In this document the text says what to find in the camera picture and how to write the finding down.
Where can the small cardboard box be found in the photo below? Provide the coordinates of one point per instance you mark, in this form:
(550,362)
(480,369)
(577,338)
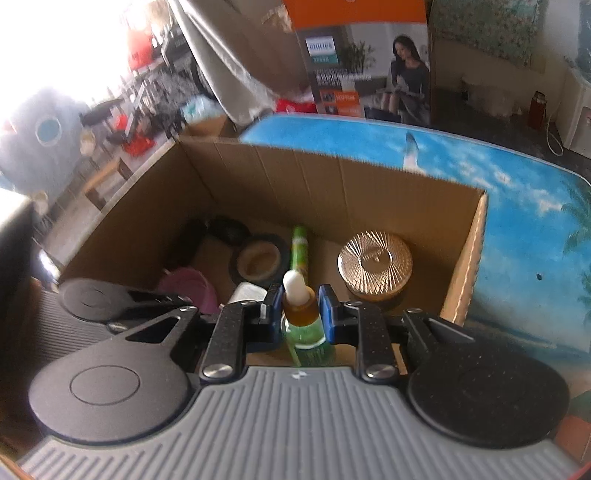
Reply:
(210,127)

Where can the grey curtain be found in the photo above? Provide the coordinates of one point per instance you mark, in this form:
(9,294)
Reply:
(240,60)

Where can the black tape roll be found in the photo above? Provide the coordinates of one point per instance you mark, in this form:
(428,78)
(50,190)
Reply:
(279,247)

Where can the black jar with gold lid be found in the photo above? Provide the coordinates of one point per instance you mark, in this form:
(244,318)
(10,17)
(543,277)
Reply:
(374,263)

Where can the black round seat stool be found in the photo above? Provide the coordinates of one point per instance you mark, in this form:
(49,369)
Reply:
(104,113)

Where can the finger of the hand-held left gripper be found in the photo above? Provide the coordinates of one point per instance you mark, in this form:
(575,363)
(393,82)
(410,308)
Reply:
(152,309)

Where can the wheelchair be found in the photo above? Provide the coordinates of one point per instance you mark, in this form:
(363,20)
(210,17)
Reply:
(161,78)

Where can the green dropper bottle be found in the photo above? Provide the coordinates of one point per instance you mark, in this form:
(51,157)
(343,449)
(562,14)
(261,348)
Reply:
(304,341)

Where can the orange product box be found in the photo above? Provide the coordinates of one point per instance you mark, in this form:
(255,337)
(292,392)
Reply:
(360,60)

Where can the green tube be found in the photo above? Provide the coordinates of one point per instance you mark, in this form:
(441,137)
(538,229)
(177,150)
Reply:
(300,254)

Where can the red thermos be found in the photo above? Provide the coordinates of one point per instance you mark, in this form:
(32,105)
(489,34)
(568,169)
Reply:
(539,110)

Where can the white plastic bag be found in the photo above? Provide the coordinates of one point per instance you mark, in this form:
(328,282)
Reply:
(201,110)

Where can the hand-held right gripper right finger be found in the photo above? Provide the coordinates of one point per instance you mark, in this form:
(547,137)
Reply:
(327,314)

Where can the wooden stool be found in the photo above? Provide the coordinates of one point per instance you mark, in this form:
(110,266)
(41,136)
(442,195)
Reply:
(108,182)

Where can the white water dispenser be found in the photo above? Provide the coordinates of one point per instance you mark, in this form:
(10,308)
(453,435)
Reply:
(577,110)

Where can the brown cardboard box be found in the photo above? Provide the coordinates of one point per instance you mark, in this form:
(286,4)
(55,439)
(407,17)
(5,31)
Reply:
(369,194)

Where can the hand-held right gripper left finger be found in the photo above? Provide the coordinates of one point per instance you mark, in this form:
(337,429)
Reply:
(276,300)

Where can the red bag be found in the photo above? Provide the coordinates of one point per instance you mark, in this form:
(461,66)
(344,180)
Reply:
(138,145)

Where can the blue dotted cloth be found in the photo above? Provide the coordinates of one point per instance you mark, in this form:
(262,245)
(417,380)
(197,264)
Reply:
(32,134)

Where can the white charger plug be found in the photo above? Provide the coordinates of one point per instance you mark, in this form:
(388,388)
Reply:
(249,291)

